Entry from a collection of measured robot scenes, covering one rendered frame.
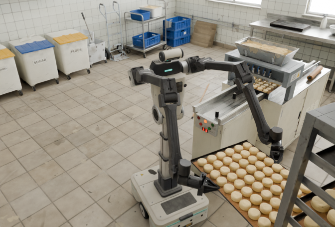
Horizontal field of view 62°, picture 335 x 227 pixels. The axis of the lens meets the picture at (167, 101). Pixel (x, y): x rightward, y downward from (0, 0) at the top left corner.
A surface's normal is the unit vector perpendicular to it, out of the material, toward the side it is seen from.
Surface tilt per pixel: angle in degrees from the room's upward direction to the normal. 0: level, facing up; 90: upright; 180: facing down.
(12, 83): 94
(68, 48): 91
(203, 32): 69
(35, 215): 0
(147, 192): 0
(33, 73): 89
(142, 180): 0
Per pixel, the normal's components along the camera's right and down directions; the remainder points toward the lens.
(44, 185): 0.00, -0.87
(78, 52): 0.69, 0.37
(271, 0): -0.70, 0.35
